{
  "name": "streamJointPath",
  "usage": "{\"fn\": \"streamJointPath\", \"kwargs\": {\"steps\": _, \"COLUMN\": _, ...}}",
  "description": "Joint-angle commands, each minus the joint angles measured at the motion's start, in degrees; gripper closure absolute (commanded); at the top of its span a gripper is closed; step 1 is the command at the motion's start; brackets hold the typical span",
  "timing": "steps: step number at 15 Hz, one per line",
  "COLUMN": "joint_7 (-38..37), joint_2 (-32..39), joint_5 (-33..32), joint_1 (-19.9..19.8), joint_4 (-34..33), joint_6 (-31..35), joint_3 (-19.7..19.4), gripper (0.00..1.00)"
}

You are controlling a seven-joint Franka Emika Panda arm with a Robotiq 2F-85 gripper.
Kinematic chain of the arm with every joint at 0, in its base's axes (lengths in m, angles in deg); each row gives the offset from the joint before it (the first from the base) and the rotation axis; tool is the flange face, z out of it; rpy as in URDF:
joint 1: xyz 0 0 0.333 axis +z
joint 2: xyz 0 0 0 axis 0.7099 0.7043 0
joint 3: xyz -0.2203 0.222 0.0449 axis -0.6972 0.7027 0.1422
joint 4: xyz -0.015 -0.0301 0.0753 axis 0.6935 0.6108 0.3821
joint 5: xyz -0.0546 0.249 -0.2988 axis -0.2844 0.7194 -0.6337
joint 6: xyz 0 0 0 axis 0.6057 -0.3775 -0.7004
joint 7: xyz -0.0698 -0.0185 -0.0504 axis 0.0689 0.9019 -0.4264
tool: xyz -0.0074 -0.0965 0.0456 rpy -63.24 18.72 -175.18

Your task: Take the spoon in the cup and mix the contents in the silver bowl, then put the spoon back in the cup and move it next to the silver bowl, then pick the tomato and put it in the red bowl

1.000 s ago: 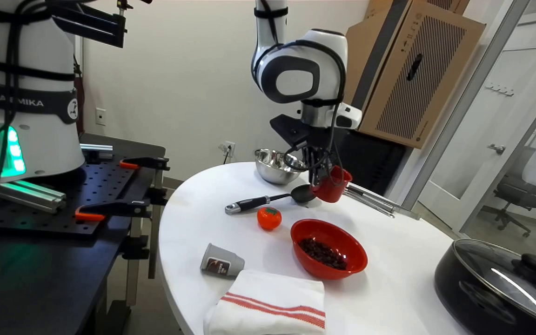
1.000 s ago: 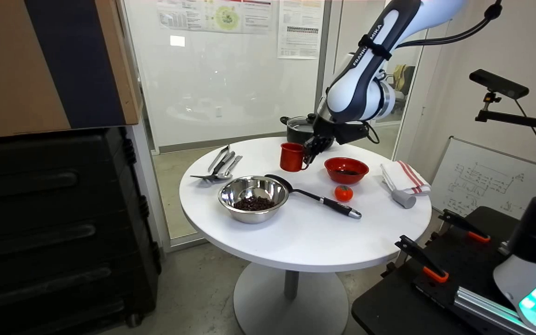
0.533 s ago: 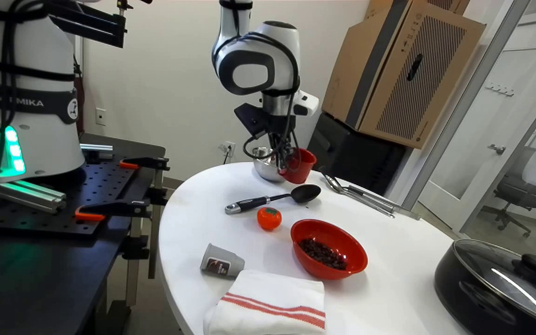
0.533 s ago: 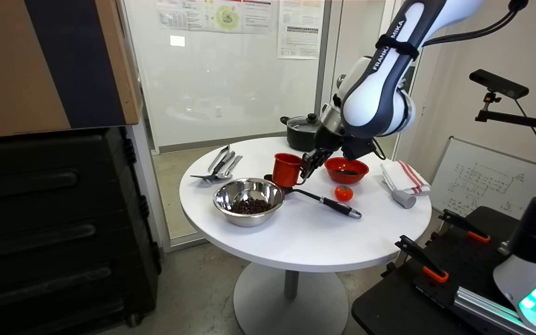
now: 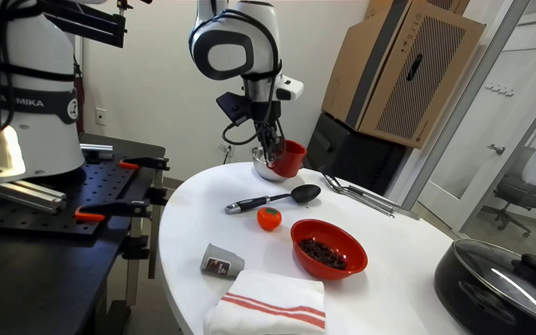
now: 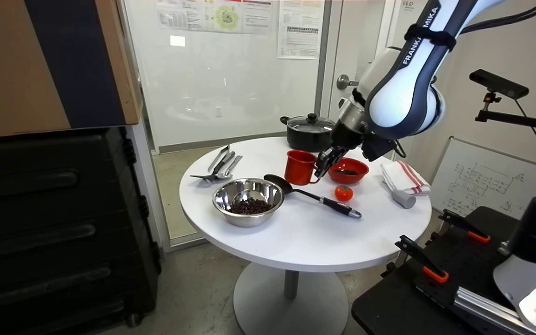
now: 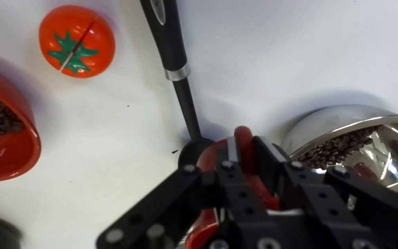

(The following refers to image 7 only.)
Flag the coffee beans in silver bowl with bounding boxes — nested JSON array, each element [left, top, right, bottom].
[[297, 125, 380, 169]]

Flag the black ladle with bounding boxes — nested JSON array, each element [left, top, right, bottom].
[[138, 0, 217, 169]]

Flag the red mug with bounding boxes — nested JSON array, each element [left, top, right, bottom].
[[179, 124, 286, 249]]

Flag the silver metal bowl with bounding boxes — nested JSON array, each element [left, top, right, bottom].
[[280, 103, 398, 204]]

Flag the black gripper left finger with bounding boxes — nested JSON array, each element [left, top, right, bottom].
[[95, 135, 257, 249]]

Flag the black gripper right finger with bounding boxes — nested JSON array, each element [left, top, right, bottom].
[[253, 135, 398, 249]]

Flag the red bowl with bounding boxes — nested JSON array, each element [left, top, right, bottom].
[[0, 60, 43, 183]]

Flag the orange toy tomato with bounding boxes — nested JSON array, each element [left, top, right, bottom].
[[37, 3, 117, 80]]

